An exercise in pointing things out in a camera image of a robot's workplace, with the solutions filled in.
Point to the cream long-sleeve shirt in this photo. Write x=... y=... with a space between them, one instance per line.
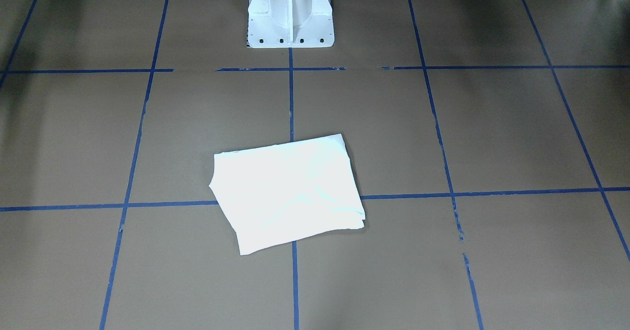
x=287 y=192

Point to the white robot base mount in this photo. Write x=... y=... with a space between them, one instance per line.
x=290 y=24

